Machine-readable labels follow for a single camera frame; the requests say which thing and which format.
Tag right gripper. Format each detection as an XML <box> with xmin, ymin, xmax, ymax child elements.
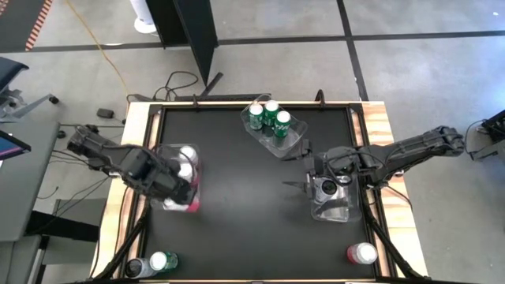
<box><xmin>281</xmin><ymin>138</ymin><xmax>358</xmax><ymax>200</ymax></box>

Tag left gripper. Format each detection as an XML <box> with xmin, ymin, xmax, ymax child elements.
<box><xmin>149</xmin><ymin>159</ymin><xmax>197</xmax><ymax>207</ymax></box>

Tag red white Spindrift can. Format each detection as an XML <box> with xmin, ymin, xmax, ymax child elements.
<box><xmin>346</xmin><ymin>241</ymin><xmax>379</xmax><ymax>266</ymax></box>
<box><xmin>176</xmin><ymin>162</ymin><xmax>196</xmax><ymax>183</ymax></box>
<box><xmin>178</xmin><ymin>144</ymin><xmax>200</xmax><ymax>166</ymax></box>
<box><xmin>162</xmin><ymin>196</ymin><xmax>201</xmax><ymax>213</ymax></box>

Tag clear plastic bin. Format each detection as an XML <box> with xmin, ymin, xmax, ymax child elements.
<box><xmin>309</xmin><ymin>151</ymin><xmax>363</xmax><ymax>223</ymax></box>
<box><xmin>151</xmin><ymin>143</ymin><xmax>203</xmax><ymax>213</ymax></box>
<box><xmin>239</xmin><ymin>93</ymin><xmax>309</xmax><ymax>159</ymax></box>

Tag green Sprite can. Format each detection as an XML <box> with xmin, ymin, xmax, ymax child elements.
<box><xmin>263</xmin><ymin>99</ymin><xmax>281</xmax><ymax>128</ymax></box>
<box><xmin>248</xmin><ymin>103</ymin><xmax>265</xmax><ymax>132</ymax></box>
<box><xmin>273</xmin><ymin>110</ymin><xmax>293</xmax><ymax>139</ymax></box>
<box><xmin>149</xmin><ymin>251</ymin><xmax>179</xmax><ymax>274</ymax></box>

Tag wooden table border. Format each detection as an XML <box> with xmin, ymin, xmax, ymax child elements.
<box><xmin>91</xmin><ymin>100</ymin><xmax>430</xmax><ymax>279</ymax></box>

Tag black can bottom left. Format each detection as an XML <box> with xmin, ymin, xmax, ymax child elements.
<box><xmin>125</xmin><ymin>257</ymin><xmax>155</xmax><ymax>280</ymax></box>

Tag grey desk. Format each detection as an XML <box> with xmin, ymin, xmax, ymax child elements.
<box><xmin>0</xmin><ymin>119</ymin><xmax>61</xmax><ymax>242</ymax></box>

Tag black partition panel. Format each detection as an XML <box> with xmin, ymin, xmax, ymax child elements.
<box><xmin>144</xmin><ymin>0</ymin><xmax>224</xmax><ymax>98</ymax></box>

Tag monitor with blue screen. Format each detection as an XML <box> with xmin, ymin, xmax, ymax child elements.
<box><xmin>0</xmin><ymin>129</ymin><xmax>32</xmax><ymax>161</ymax></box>

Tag black equipment stand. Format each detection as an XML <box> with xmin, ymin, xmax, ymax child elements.
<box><xmin>464</xmin><ymin>109</ymin><xmax>505</xmax><ymax>162</ymax></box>

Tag office chair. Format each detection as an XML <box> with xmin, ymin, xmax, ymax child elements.
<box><xmin>0</xmin><ymin>56</ymin><xmax>61</xmax><ymax>121</ymax></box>

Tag black mat with striped edge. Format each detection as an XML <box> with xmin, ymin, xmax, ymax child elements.
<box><xmin>0</xmin><ymin>0</ymin><xmax>54</xmax><ymax>53</ymax></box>

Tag black frame strut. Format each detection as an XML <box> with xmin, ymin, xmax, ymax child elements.
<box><xmin>368</xmin><ymin>223</ymin><xmax>421</xmax><ymax>280</ymax></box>
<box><xmin>93</xmin><ymin>212</ymin><xmax>152</xmax><ymax>280</ymax></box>

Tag black looped floor cable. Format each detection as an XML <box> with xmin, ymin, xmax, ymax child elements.
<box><xmin>125</xmin><ymin>70</ymin><xmax>200</xmax><ymax>104</ymax></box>

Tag black desk base plate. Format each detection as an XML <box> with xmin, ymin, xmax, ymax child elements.
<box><xmin>25</xmin><ymin>210</ymin><xmax>100</xmax><ymax>243</ymax></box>

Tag yellow cable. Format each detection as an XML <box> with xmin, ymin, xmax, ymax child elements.
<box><xmin>65</xmin><ymin>0</ymin><xmax>131</xmax><ymax>98</ymax></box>

